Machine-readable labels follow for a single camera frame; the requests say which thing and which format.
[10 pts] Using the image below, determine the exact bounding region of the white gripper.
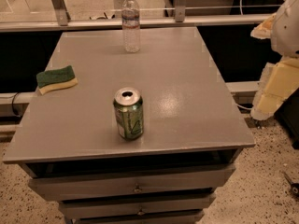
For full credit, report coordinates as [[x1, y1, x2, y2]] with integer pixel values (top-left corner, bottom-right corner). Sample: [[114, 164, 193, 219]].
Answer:
[[250, 0, 299, 120]]

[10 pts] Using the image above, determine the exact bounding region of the clear plastic water bottle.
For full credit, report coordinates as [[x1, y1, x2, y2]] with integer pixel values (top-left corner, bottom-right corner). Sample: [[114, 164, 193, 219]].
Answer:
[[121, 0, 141, 53]]

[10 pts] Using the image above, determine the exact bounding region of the green soda can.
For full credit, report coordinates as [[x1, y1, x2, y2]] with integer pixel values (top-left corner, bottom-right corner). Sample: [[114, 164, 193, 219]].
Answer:
[[113, 87, 144, 140]]

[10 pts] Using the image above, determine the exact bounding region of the black caster wheel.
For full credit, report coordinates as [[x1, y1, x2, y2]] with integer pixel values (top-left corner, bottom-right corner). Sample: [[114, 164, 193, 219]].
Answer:
[[284, 172, 299, 197]]

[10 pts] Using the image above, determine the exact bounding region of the top grey drawer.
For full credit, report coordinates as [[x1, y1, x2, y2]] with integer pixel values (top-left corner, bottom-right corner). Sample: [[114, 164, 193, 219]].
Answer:
[[29, 164, 235, 201]]

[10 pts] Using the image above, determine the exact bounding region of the grey drawer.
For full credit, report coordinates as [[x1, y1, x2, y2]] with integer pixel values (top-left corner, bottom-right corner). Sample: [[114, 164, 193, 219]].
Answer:
[[76, 209, 204, 224], [59, 192, 216, 218], [29, 164, 235, 201]]

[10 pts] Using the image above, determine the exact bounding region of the middle grey drawer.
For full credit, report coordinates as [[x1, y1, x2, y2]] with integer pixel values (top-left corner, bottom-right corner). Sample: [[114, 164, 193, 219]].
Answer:
[[59, 192, 216, 218]]

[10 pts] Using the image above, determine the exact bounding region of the bottom grey drawer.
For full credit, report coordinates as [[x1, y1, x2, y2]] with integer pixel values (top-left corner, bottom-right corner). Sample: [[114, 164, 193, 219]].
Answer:
[[76, 209, 204, 224]]

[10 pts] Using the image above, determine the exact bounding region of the grey drawer cabinet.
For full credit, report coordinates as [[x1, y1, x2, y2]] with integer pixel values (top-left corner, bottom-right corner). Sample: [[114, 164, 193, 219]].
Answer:
[[4, 27, 254, 224]]

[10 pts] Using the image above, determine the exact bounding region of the green and yellow sponge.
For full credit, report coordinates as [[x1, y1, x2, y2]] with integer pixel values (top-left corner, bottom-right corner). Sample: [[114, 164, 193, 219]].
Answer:
[[36, 65, 78, 95]]

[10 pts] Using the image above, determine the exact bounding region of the metal guard rail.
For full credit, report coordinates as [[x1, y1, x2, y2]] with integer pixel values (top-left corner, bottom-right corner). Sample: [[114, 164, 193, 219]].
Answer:
[[0, 0, 286, 32]]

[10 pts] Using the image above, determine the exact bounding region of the black cable on left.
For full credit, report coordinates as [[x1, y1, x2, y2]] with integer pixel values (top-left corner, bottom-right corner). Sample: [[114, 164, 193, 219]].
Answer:
[[10, 92, 21, 117]]

